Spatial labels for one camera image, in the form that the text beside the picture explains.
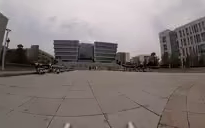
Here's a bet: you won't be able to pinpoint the robot's own part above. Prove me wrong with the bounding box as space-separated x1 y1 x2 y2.
63 122 72 128
127 121 136 128

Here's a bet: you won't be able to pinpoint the white multi-storey building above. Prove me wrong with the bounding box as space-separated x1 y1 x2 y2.
158 12 205 67

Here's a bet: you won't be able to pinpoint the lamp pole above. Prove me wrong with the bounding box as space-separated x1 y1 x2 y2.
1 28 12 71

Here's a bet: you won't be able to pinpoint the distant grey building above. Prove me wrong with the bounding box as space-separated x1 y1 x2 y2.
115 51 131 65

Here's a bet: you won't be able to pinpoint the row of trees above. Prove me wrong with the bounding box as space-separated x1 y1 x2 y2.
146 49 205 68

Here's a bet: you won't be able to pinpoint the large grey striped building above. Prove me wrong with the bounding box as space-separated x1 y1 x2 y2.
53 39 119 64

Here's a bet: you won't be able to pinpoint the distant low pale building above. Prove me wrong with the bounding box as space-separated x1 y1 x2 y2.
131 54 151 66

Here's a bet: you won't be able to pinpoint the grey paved plaza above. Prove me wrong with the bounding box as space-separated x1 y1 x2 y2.
0 69 205 128

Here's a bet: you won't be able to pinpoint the wide grey stairs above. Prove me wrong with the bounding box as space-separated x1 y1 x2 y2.
67 61 124 71

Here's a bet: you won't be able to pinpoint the row of parked bicycles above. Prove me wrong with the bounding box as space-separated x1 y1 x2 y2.
123 64 152 73
31 61 73 75

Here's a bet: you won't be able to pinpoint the low dark building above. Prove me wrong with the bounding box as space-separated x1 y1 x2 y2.
4 44 55 65

